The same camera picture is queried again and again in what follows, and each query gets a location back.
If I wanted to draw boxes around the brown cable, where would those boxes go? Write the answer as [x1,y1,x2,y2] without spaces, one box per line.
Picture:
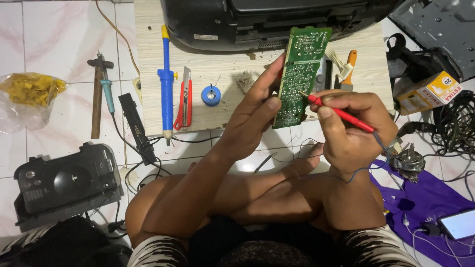
[95,0,141,77]

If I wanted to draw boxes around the black plastic radio housing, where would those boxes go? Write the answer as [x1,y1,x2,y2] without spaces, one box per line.
[13,142,125,234]

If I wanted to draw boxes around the purple cloth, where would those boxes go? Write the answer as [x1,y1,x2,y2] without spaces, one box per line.
[369,159,475,267]

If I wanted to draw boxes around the grey metal chassis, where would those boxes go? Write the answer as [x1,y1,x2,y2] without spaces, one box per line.
[387,0,475,83]

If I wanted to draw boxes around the black charger plug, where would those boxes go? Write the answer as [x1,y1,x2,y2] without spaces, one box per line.
[420,221,442,238]

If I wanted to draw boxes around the red multimeter probe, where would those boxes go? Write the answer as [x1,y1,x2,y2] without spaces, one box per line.
[299,91,376,134]

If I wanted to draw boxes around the red utility knife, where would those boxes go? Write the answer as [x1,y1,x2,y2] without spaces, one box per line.
[173,66,193,131]

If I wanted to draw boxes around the grey electronic module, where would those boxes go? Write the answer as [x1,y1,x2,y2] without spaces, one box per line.
[311,55,334,93]

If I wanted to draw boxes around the white ribbon cable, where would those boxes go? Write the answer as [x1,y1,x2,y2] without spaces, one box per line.
[324,42,353,81]

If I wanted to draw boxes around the person's legs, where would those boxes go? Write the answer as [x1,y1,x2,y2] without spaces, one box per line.
[125,142,387,250]

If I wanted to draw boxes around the yellow and white cardboard box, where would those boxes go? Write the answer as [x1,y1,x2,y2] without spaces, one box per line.
[395,71,464,116]

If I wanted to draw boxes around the teal handled soldering iron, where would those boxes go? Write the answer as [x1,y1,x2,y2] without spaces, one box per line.
[97,52,116,115]

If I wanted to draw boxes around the long black plastic device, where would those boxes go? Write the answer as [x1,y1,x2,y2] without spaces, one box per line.
[118,92,158,166]

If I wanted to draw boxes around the smartphone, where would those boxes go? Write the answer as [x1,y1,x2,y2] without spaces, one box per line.
[437,208,475,241]

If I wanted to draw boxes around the black multimeter probe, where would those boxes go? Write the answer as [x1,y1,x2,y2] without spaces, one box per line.
[253,152,278,174]

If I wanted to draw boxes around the plastic bag of yellow pieces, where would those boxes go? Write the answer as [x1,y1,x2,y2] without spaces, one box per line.
[0,72,70,135]

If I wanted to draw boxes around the small metal motor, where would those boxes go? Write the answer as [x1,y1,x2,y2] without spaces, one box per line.
[392,142,427,184]

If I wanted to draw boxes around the white charging cable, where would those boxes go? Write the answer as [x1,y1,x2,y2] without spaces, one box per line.
[402,213,475,267]

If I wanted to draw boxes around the orange handled brush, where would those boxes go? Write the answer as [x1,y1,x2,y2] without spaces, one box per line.
[339,50,358,92]

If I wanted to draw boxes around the blue probe wire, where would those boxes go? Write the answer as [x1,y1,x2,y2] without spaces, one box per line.
[347,131,391,184]

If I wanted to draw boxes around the black soldering iron cable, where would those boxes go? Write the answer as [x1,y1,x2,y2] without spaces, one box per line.
[111,113,222,193]

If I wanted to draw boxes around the light wooden work board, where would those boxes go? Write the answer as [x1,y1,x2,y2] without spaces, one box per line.
[133,0,395,137]

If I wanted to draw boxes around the heap of black cables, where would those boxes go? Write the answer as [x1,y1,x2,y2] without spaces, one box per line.
[398,90,475,161]

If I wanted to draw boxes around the person's left hand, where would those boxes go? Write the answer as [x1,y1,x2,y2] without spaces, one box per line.
[218,52,287,161]

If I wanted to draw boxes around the person's black and white shirt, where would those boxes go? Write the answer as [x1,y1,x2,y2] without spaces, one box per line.
[0,222,422,267]

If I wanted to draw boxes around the black radio cassette player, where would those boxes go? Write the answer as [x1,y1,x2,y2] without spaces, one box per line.
[160,0,406,52]

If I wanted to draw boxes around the wooden handled hammer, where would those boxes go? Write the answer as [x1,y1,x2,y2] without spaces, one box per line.
[87,59,115,140]

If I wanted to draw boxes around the person's right hand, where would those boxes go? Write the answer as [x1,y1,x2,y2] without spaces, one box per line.
[309,89,399,178]

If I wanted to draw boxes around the blue desoldering pump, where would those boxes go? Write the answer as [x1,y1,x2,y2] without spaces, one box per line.
[157,24,179,146]

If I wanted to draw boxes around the grey fibre wad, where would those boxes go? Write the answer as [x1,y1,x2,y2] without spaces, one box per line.
[237,70,261,94]

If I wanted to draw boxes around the blue solder spool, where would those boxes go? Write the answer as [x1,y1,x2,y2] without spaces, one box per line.
[200,84,222,108]

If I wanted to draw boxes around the black strap bundle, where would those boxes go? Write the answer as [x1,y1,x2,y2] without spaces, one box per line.
[385,33,446,98]

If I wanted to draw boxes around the green circuit board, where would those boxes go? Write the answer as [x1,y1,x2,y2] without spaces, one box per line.
[272,26,333,130]

